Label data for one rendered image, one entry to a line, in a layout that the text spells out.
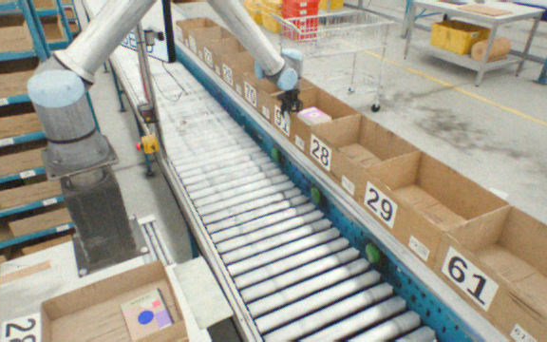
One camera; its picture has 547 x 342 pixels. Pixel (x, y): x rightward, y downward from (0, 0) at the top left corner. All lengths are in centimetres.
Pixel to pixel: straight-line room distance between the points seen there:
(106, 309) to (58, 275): 29
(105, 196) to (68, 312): 39
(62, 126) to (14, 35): 89
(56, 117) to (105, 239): 50
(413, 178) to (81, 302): 134
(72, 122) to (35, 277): 64
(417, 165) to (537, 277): 56
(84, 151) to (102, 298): 50
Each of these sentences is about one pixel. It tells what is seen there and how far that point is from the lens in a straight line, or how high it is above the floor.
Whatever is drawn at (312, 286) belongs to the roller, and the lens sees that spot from 146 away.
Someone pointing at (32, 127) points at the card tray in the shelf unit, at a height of 96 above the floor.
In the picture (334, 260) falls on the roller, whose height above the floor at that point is 75.
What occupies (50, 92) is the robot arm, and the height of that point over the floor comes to 143.
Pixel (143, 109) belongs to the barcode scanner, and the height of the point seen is 109.
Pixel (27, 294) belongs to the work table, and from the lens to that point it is 168.
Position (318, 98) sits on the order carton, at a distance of 224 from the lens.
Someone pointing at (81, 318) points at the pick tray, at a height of 76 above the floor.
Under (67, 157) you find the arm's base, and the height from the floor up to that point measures 122.
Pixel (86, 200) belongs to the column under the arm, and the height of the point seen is 104.
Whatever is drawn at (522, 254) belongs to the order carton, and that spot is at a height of 91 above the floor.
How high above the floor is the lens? 186
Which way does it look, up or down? 34 degrees down
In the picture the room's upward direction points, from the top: 1 degrees counter-clockwise
